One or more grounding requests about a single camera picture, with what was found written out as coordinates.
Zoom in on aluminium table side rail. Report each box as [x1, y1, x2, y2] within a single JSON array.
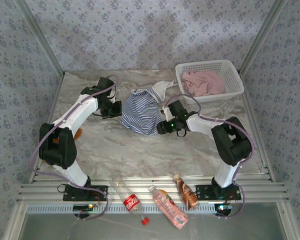
[[28, 71, 66, 185], [239, 71, 276, 182]]

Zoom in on aluminium frame cross rails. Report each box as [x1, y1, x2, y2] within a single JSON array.
[[16, 174, 290, 203]]

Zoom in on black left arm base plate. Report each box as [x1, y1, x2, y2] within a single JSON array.
[[62, 183, 109, 202]]

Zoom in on pink drink bottle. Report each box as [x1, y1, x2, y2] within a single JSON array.
[[148, 184, 190, 230]]

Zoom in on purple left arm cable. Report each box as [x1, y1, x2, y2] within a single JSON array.
[[30, 74, 120, 221]]

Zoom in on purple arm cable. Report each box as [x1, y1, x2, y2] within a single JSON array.
[[30, 74, 120, 221], [164, 94, 256, 221]]

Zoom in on white plastic basket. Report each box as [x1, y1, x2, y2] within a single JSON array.
[[175, 59, 245, 105]]

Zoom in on clear bottle with red label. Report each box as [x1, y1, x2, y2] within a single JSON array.
[[109, 177, 145, 216]]

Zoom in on pink tank top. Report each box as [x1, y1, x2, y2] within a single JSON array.
[[181, 69, 226, 97]]

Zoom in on blue white striped tank top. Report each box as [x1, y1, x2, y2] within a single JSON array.
[[119, 80, 179, 136]]

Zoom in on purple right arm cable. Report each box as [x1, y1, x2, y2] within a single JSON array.
[[164, 94, 256, 221]]

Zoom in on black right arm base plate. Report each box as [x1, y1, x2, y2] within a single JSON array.
[[194, 184, 242, 201]]

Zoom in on small circuit board with LED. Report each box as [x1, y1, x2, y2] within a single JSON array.
[[73, 203, 95, 211], [214, 203, 233, 217]]

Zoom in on brown drink bottle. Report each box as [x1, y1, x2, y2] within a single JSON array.
[[172, 173, 200, 210]]

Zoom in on aluminium frame post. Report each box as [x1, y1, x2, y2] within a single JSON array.
[[238, 0, 288, 75], [14, 0, 66, 76]]

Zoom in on brown plush toy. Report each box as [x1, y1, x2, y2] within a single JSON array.
[[41, 127, 84, 166]]

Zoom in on slotted grey cable duct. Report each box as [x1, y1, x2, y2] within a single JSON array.
[[27, 202, 278, 215]]

